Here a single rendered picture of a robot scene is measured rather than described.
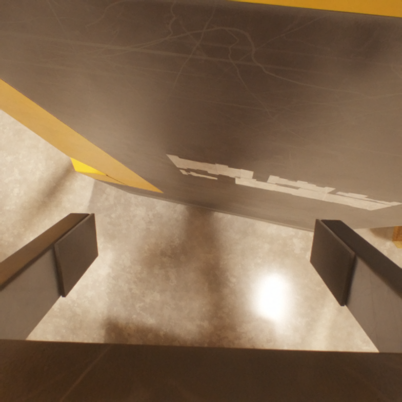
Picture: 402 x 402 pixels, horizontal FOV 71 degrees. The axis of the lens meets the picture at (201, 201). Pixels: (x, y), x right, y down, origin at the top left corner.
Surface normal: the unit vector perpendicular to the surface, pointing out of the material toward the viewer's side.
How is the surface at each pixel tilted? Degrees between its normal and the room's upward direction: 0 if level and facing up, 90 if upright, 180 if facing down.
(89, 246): 97
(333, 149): 90
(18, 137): 0
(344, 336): 0
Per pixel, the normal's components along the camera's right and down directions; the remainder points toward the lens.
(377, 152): -0.22, 0.97
